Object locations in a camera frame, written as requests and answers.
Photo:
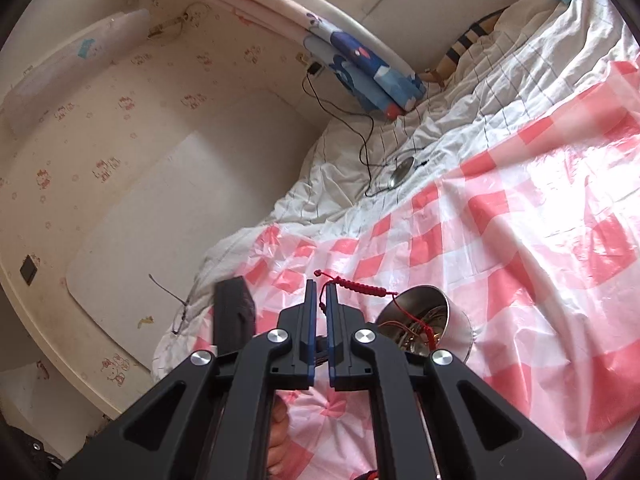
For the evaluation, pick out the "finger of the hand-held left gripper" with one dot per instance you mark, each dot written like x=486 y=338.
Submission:
x=234 y=315

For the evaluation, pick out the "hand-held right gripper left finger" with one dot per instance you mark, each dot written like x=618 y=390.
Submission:
x=311 y=320

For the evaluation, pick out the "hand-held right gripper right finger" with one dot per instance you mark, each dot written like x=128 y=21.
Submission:
x=331 y=330

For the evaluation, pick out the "stainless steel bowl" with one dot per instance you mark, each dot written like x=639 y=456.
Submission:
x=455 y=330

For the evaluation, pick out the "person's left hand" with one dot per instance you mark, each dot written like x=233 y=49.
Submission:
x=279 y=435

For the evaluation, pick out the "thin metal bangle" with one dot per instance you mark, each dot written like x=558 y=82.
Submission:
x=400 y=328

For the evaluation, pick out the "white flat board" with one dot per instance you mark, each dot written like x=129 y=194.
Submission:
x=175 y=220

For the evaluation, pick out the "round metal compact mirror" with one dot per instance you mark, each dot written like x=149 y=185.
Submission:
x=402 y=172

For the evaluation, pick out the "pink checkered plastic sheet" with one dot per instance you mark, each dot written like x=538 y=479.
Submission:
x=500 y=260

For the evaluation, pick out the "white quilt with thin lines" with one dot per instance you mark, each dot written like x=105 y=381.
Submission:
x=450 y=110

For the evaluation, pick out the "dark cloth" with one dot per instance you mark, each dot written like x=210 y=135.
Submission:
x=25 y=452

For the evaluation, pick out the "cartoon print curtain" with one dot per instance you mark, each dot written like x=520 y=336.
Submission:
x=360 y=60

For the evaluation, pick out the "striped pillow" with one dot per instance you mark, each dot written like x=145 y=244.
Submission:
x=465 y=42

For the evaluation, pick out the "black wall switch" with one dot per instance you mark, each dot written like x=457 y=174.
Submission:
x=28 y=270

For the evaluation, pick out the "black wall charger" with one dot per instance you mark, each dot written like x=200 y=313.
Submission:
x=315 y=70

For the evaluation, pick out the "wall hook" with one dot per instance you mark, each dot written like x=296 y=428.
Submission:
x=175 y=21

